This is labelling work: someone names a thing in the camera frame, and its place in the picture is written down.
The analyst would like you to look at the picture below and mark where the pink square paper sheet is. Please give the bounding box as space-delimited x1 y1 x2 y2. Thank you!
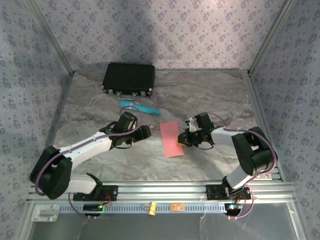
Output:
159 120 186 159

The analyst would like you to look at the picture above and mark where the teal marker pen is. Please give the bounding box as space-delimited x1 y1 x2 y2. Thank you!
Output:
119 99 162 117

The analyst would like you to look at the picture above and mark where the yellow clip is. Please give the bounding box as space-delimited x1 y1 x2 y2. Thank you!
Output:
147 201 158 216

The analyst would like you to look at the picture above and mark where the grey metal panel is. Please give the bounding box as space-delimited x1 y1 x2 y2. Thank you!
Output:
28 213 301 240

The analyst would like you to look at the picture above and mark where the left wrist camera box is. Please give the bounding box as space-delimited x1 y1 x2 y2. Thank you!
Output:
126 117 139 131

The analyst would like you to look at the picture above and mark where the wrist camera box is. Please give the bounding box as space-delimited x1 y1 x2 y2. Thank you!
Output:
126 117 139 131
186 117 197 132

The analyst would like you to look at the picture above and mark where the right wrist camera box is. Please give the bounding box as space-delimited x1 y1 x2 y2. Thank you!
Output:
186 117 197 132

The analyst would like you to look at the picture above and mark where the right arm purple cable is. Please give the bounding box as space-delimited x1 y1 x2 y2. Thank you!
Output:
206 111 278 220

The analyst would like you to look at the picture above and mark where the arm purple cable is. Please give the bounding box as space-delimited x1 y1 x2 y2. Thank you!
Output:
206 111 278 220
34 106 144 220

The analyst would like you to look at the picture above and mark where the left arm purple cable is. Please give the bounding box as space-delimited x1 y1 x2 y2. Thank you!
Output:
34 106 144 220

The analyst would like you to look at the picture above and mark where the black case with metal handle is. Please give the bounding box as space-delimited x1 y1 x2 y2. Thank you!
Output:
101 62 156 99

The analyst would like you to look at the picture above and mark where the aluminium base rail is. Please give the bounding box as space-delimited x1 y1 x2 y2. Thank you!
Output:
27 182 297 202

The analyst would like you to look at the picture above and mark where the aluminium side rail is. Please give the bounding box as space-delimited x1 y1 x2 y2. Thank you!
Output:
246 71 286 182
37 72 75 183

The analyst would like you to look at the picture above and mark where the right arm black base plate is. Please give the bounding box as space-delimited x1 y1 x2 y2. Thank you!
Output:
206 184 252 201

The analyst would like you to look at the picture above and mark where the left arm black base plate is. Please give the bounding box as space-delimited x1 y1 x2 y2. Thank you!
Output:
72 184 119 202

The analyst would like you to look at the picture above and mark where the slotted grey cable duct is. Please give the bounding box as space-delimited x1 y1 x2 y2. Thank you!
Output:
58 202 227 214

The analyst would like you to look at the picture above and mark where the aluminium frame post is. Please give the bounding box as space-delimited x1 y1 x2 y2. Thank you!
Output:
24 0 76 75
247 0 300 75

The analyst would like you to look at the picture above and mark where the clear acrylic bracket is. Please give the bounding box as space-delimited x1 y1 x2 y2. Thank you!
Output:
31 204 60 223

